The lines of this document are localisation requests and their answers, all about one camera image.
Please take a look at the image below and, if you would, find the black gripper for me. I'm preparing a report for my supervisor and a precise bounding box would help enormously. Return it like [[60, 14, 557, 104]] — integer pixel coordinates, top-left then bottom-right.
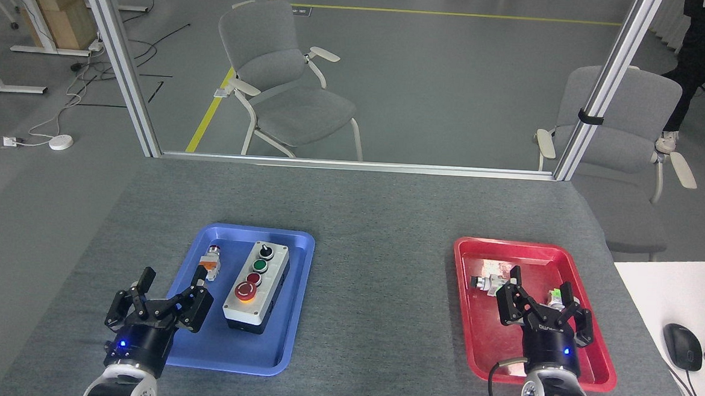
[[101, 261, 217, 381], [491, 264, 597, 377]]

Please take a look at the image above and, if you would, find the grey three-button control box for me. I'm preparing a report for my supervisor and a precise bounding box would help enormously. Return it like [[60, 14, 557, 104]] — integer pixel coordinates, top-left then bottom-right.
[[221, 239, 292, 337]]

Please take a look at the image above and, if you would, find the cardboard box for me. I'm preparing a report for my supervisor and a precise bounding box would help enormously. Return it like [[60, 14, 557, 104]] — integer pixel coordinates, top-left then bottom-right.
[[19, 0, 102, 52]]

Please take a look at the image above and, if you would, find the red plastic tray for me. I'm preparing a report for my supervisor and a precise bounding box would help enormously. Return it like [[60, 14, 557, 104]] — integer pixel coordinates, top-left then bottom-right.
[[446, 236, 624, 394]]

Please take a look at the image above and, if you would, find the blue plastic tray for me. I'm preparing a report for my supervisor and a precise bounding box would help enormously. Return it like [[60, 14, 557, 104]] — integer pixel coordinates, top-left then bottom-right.
[[160, 221, 316, 379]]

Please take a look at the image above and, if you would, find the white desk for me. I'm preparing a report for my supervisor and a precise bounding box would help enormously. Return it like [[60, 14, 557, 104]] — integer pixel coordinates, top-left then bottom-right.
[[606, 254, 705, 396]]

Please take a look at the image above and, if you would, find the black computer mouse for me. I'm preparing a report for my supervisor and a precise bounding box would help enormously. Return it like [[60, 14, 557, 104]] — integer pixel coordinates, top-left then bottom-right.
[[660, 322, 705, 372]]

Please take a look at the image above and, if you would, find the grey chair with wide back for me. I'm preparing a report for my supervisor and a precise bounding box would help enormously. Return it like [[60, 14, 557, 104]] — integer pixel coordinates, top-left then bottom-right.
[[527, 61, 704, 265]]

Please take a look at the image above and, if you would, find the grey chair with curved back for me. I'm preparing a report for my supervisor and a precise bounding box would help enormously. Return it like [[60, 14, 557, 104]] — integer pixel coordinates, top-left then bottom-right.
[[211, 0, 373, 162]]

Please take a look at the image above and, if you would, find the white curtain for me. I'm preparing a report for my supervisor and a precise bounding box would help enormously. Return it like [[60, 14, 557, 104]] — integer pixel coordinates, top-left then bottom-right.
[[648, 0, 693, 54]]

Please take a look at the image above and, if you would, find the green and white switch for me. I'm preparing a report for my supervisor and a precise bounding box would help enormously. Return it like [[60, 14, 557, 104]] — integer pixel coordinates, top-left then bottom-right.
[[544, 283, 573, 312]]

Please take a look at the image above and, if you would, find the black-headed white switch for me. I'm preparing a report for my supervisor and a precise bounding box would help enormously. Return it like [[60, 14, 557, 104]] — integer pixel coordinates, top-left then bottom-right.
[[469, 271, 510, 298]]

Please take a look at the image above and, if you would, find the orange and white push switch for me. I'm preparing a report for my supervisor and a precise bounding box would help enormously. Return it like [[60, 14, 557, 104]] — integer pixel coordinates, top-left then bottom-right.
[[200, 245, 223, 283]]

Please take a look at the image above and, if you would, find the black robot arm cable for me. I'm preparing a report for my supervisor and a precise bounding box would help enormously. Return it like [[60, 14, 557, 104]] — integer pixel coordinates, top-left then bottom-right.
[[486, 357, 529, 396]]

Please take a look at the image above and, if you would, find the white floor cable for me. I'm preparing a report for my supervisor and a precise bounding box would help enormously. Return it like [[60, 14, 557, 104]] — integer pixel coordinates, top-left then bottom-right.
[[16, 42, 103, 149]]

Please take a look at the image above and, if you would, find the silver frame post with clip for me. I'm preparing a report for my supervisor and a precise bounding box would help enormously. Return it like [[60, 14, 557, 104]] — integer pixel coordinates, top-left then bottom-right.
[[552, 0, 666, 187]]

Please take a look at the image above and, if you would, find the silver frame rail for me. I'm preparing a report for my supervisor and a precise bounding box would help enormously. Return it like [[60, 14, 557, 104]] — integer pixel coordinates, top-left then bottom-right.
[[158, 149, 557, 183]]

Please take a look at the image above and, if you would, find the black floor cable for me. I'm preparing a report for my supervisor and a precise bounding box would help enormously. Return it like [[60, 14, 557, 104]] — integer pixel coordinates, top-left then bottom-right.
[[67, 0, 193, 113]]

